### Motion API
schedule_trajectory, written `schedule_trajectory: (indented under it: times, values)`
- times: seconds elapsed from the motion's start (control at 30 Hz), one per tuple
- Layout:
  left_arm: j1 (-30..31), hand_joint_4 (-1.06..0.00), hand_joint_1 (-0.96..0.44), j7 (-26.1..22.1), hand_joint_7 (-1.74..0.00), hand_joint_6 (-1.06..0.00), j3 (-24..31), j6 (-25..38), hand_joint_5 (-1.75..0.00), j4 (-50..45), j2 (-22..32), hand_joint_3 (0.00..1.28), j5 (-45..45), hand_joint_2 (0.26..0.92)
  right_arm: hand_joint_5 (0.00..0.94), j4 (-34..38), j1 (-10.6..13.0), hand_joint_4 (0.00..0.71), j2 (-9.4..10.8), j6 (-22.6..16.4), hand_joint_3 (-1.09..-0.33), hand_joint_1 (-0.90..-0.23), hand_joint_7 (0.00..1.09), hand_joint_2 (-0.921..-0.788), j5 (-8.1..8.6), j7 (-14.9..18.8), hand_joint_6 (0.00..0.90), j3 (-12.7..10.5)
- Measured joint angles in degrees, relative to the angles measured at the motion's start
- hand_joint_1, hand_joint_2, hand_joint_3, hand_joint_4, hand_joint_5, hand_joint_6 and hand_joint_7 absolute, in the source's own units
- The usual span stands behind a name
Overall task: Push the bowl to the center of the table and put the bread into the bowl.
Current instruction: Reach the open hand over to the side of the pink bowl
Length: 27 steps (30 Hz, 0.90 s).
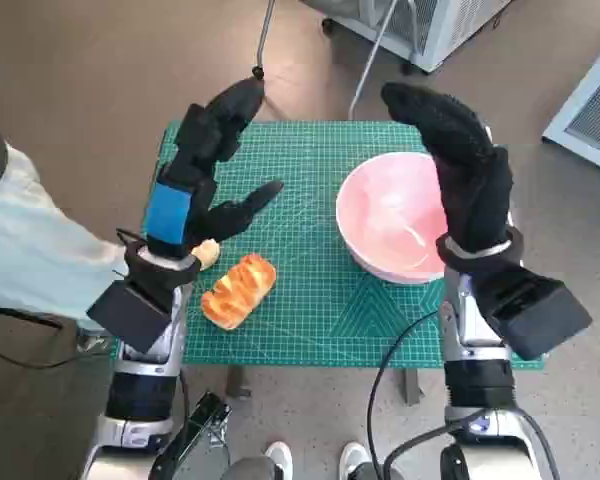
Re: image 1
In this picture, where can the green cutting mat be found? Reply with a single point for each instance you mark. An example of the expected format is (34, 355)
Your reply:
(305, 320)

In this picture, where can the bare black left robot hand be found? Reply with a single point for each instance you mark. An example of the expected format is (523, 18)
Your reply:
(167, 210)

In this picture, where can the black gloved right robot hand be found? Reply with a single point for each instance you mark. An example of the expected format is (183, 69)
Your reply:
(472, 185)

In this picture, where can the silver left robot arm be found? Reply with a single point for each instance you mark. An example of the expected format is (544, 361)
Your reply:
(145, 385)

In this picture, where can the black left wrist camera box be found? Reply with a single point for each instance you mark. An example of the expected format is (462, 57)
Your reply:
(125, 312)

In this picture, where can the person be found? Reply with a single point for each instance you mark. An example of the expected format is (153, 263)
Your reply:
(35, 240)

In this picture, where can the metal chair leg with caster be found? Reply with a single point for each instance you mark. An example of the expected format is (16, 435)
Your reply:
(264, 30)

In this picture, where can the dark table leg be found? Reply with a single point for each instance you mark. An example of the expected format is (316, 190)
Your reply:
(411, 387)
(237, 382)

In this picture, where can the black metal stand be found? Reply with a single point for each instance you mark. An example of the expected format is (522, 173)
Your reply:
(200, 425)

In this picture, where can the braided toy bread loaf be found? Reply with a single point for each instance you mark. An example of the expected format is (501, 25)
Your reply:
(237, 290)

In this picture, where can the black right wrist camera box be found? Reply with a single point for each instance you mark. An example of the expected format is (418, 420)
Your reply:
(530, 310)

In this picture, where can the round toy bread bun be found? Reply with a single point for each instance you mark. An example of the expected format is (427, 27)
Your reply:
(207, 252)

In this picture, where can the dark grey leg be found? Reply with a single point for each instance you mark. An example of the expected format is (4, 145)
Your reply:
(365, 472)
(252, 470)

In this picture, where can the white panel with mesh grille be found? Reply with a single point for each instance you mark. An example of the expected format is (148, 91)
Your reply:
(595, 115)

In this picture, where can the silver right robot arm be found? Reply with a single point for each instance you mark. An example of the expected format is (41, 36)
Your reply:
(475, 385)

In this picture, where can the white louvred cabinet unit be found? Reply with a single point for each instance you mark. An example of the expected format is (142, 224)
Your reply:
(450, 30)

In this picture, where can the pink bowl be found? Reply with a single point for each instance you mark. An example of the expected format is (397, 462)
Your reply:
(380, 215)

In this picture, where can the white shoe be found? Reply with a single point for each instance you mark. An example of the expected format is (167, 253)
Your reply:
(352, 455)
(280, 455)

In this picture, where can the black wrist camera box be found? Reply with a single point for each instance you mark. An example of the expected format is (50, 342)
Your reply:
(530, 310)
(125, 312)

